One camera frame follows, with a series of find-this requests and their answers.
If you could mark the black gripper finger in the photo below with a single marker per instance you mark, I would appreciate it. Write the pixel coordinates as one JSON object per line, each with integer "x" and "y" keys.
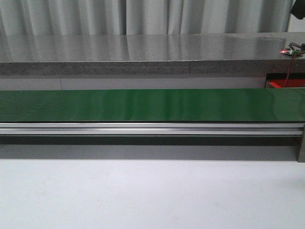
{"x": 298, "y": 9}

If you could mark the small green circuit board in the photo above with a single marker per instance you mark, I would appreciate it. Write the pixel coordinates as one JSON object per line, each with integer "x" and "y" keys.
{"x": 288, "y": 51}

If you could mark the red plastic tray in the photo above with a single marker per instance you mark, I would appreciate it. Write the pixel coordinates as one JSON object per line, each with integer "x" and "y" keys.
{"x": 294, "y": 83}

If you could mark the grey stone counter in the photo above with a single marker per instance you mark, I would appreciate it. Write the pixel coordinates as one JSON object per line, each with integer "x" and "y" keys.
{"x": 148, "y": 54}

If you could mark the green conveyor belt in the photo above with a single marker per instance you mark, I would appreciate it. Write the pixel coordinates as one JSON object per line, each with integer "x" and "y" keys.
{"x": 154, "y": 105}

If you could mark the grey conveyor support leg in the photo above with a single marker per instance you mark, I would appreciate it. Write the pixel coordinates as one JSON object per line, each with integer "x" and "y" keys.
{"x": 301, "y": 152}

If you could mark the white curtain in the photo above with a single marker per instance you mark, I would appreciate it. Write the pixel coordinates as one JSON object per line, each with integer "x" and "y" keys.
{"x": 131, "y": 17}

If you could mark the aluminium conveyor frame rail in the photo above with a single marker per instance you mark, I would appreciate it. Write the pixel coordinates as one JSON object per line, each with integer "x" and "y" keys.
{"x": 134, "y": 128}

